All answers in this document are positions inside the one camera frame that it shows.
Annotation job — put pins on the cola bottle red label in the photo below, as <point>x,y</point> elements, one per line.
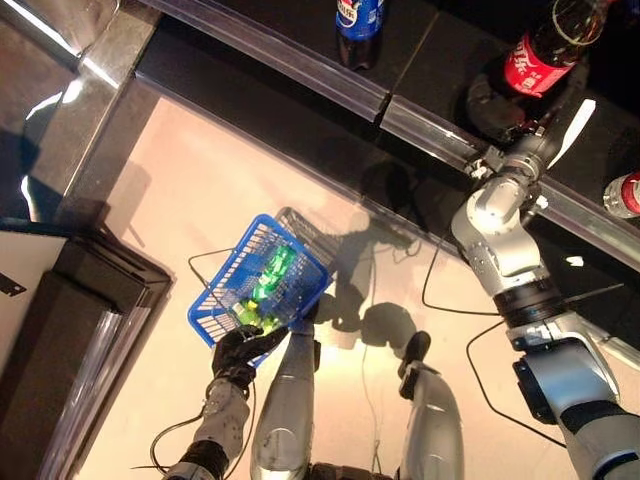
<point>537,65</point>

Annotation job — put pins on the green soda bottle yellow cap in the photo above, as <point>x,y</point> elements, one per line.
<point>277,265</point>
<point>257,312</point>

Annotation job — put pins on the blue plastic shopping basket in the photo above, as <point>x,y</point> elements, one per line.
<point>197,315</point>

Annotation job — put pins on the silver right robot leg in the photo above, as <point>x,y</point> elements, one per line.
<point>435,425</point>

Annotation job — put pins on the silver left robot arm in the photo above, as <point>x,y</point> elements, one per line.
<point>225,415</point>

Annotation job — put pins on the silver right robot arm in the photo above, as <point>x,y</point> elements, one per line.
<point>500,235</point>

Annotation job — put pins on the white paper scrap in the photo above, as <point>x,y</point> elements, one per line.
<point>575,261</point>

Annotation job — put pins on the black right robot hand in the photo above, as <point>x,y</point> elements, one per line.
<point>492,115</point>

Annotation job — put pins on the cola bottle blue label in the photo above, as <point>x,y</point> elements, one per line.
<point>357,25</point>

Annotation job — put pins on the glossy brown end panel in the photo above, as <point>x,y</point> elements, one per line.
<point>50,125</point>

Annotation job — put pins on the silver robot leg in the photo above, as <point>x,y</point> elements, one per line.
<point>285,410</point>
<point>435,425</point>

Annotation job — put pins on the dark shelf base plinth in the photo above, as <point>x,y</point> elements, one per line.
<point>250,100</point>

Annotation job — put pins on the dark display base unit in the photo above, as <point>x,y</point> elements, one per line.
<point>75,350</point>

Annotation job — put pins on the dark drinks shelf board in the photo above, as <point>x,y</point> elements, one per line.
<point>425,60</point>

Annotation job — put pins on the clear plastic price rail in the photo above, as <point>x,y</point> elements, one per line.
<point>430,132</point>
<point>300,70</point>

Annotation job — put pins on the clear water bottle red cap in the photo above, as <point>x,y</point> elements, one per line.
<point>625,195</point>

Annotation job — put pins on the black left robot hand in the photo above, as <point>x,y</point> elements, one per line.
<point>232,355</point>

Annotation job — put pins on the silver left robot leg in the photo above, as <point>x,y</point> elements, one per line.
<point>285,410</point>

